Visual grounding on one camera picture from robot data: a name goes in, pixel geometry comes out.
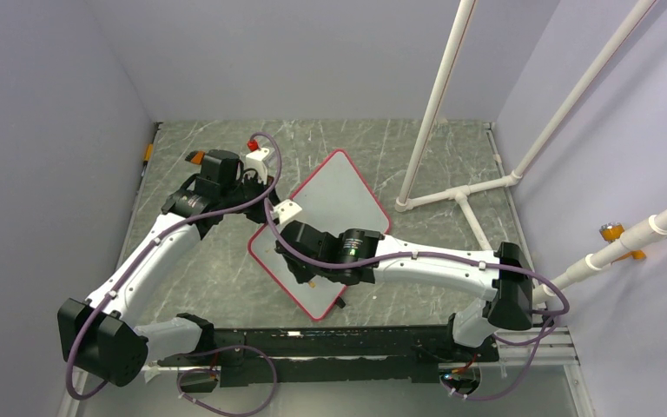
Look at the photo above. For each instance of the white PVC pipe frame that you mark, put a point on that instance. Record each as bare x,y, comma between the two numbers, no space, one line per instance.
486,46

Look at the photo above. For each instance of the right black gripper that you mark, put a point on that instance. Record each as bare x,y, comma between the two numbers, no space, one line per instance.
301,275

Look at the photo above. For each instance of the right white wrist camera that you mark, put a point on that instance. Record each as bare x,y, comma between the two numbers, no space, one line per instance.
285,212

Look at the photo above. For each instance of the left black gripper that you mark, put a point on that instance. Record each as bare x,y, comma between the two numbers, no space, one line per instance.
260,215

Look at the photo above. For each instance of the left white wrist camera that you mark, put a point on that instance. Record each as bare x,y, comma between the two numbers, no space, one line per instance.
258,158

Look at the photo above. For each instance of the orange black screwdriver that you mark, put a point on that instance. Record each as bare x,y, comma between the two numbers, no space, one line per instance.
148,152

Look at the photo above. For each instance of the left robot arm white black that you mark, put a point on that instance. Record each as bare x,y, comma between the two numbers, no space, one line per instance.
101,334

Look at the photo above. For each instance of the whiteboard with red frame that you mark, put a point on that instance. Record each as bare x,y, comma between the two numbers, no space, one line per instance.
334,198

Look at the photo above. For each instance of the black orange brush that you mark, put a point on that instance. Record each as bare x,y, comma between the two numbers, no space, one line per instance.
195,157

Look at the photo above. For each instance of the white PVC pipe right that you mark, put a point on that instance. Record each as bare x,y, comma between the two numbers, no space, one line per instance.
651,230

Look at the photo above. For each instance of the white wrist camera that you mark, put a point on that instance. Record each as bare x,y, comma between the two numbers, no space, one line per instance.
285,212
258,158

